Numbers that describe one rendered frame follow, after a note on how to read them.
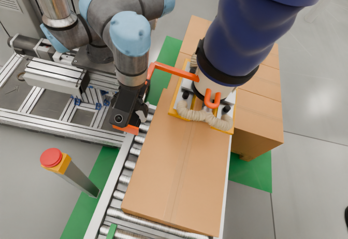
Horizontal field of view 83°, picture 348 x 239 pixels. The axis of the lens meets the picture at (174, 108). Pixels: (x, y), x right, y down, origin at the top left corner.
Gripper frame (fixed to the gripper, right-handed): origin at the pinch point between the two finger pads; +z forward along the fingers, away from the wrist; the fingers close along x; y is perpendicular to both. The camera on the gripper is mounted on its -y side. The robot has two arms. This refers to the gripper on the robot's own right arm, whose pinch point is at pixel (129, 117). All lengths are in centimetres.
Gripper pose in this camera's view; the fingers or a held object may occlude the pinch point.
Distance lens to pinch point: 66.5
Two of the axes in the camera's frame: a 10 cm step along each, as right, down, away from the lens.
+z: -1.8, 4.8, 8.6
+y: 2.5, -8.2, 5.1
